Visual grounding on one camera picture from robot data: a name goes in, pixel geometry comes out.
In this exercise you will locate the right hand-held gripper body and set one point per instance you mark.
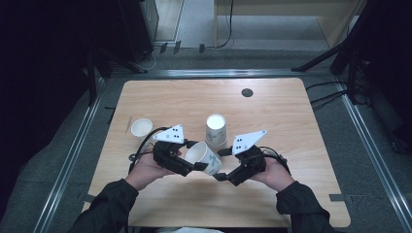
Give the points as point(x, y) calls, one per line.
point(251, 160)

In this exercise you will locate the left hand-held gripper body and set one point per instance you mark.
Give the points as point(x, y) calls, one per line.
point(168, 155)

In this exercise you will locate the leaf-print white paper cup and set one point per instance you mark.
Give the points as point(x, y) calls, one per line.
point(141, 127)
point(207, 160)

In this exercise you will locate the stack of white paper cups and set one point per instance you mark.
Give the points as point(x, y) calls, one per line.
point(216, 131)

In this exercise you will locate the person's left hand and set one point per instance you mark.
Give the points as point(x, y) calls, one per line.
point(145, 170)

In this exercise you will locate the person's right hand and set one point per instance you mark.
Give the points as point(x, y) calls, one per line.
point(275, 174)

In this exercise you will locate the person's white garment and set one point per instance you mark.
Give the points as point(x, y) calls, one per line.
point(191, 231)

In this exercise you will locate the black round table grommet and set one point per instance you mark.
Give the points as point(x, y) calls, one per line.
point(247, 92)

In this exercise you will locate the black tape mark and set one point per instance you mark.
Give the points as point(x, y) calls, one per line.
point(110, 108)

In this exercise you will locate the grey tape strip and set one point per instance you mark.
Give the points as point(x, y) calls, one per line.
point(88, 197)
point(340, 197)

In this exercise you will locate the black metal stand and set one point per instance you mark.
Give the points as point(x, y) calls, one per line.
point(92, 81)

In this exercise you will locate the black tripod stand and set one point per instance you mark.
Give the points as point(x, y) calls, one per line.
point(317, 59)

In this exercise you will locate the black cabinet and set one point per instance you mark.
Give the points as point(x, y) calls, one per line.
point(137, 29)

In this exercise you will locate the dark curtain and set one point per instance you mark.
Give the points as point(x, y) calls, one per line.
point(395, 64)
point(39, 81)

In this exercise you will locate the light wooden cabinet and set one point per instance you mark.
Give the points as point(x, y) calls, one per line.
point(333, 19)

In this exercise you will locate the aluminium floor rail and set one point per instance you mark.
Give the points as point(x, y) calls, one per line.
point(64, 161)
point(372, 155)
point(220, 73)

